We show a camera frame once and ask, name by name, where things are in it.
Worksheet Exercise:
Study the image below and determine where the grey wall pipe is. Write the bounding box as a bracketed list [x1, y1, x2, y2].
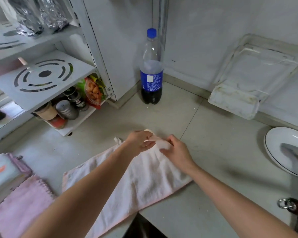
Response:
[157, 0, 170, 48]

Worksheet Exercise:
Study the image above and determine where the folded white towel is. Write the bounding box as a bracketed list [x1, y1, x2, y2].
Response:
[0, 153, 33, 211]

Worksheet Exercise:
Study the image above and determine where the jar with beige lid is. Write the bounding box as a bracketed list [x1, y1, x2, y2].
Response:
[34, 101, 58, 121]

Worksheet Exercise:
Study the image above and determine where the pink fluffy towel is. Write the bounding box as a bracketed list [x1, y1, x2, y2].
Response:
[0, 174, 56, 238]

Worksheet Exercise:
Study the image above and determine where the metal spatula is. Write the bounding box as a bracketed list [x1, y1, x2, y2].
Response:
[281, 143, 298, 201]

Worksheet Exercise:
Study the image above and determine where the person's left hand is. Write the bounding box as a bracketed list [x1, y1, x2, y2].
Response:
[125, 131, 156, 156]

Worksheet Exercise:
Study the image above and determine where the person's left forearm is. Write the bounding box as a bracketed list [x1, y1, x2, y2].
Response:
[22, 141, 140, 238]

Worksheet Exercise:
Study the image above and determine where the person's right hand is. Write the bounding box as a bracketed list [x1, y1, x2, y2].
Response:
[160, 134, 197, 173]

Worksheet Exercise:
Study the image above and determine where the white metal shelf rack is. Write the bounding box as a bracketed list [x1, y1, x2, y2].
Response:
[0, 0, 118, 147]

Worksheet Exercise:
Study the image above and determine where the red and green snack packet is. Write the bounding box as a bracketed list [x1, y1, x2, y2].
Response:
[76, 75, 107, 109]

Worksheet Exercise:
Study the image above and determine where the white plastic tray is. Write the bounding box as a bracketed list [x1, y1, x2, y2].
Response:
[208, 34, 298, 120]

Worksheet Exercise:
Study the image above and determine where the person's right forearm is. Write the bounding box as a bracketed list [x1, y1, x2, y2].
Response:
[186, 162, 298, 238]

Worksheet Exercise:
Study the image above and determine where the round metal tin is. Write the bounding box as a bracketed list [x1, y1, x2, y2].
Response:
[56, 100, 79, 120]

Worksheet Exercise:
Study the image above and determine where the white pink-edged towel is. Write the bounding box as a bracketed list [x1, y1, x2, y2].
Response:
[62, 129, 193, 238]

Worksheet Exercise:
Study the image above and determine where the white plate with dark rim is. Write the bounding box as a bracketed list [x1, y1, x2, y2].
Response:
[264, 127, 298, 178]

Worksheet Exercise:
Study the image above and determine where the silver foil bag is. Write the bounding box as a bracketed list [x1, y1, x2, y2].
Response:
[0, 0, 44, 37]
[33, 0, 70, 30]

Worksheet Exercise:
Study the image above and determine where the dark glass jar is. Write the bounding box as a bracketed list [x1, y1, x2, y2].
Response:
[64, 86, 89, 111]

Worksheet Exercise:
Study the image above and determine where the red-labelled jar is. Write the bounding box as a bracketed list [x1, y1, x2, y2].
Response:
[49, 116, 68, 129]

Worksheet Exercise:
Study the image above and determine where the cola bottle with blue cap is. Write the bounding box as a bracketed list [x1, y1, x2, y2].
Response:
[140, 28, 164, 105]

